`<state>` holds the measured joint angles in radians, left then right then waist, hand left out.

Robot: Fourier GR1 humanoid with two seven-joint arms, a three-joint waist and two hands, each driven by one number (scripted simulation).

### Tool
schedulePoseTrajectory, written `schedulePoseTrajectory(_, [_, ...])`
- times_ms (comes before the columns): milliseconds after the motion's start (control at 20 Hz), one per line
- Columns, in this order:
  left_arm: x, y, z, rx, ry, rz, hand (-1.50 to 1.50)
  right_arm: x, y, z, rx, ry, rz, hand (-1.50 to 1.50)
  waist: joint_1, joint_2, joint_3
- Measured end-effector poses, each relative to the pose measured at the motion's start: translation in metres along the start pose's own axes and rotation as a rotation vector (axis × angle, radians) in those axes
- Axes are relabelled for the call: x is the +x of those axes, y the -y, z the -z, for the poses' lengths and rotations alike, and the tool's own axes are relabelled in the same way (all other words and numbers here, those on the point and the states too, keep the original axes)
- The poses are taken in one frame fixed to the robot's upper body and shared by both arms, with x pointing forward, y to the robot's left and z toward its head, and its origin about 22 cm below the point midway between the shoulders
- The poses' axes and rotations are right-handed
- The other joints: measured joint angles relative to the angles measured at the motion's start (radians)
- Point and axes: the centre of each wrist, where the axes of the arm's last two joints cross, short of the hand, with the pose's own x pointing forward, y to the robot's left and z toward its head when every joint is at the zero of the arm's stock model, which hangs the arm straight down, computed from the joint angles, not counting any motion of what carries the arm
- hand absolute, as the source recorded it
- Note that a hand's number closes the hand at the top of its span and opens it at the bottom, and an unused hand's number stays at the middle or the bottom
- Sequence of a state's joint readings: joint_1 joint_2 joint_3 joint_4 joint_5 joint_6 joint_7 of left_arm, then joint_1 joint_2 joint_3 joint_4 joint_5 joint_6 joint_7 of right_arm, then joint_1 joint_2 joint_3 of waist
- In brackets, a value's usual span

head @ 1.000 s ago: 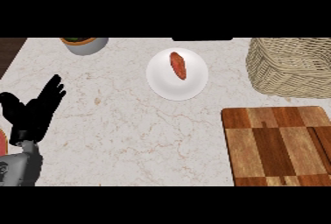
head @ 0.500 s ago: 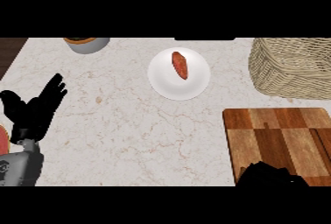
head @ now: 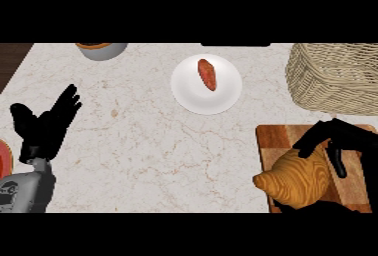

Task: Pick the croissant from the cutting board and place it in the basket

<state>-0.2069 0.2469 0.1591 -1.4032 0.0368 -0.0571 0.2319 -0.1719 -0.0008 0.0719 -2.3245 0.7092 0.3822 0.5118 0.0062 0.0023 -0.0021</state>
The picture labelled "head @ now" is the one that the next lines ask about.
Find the red sausage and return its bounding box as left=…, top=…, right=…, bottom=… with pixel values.
left=197, top=58, right=219, bottom=92

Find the beige wicker basket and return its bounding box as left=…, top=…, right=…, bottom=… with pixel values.
left=285, top=42, right=378, bottom=117

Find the white round plate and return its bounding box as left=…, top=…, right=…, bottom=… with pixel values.
left=170, top=53, right=244, bottom=116

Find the red round object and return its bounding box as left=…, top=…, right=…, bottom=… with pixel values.
left=0, top=139, right=15, bottom=181

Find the wooden cutting board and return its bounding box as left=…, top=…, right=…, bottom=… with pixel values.
left=256, top=124, right=378, bottom=214

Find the golden brown croissant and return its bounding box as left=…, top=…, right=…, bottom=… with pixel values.
left=253, top=139, right=337, bottom=211

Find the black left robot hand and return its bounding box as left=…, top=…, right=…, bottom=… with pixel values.
left=9, top=83, right=84, bottom=161

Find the grey bowl with orange rim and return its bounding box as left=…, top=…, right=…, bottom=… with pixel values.
left=74, top=42, right=130, bottom=62

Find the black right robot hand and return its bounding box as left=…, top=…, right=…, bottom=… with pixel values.
left=279, top=118, right=378, bottom=214

